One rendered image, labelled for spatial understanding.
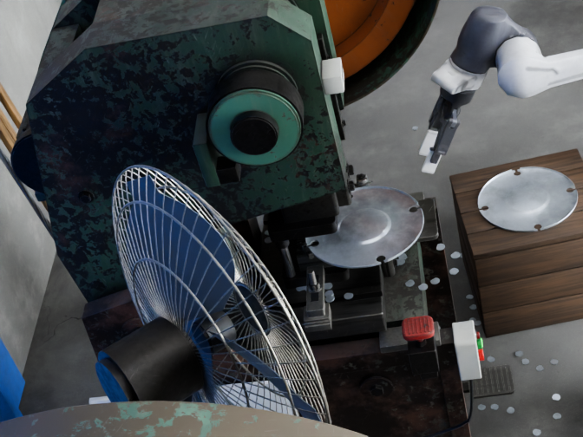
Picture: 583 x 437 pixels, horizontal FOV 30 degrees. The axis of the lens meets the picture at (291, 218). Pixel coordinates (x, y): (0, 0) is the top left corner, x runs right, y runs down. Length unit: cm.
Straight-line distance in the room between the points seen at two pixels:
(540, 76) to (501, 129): 184
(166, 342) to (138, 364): 5
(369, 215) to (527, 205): 75
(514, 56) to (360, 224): 59
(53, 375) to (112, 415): 266
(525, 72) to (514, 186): 107
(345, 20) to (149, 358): 132
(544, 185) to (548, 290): 31
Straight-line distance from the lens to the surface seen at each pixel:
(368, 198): 271
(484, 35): 235
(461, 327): 257
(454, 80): 238
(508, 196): 330
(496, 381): 306
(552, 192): 331
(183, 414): 105
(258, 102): 203
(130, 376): 162
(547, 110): 423
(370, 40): 271
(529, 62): 231
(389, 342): 254
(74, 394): 363
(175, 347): 164
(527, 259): 319
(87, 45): 216
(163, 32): 212
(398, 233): 259
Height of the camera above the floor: 249
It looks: 39 degrees down
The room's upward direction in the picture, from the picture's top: 16 degrees counter-clockwise
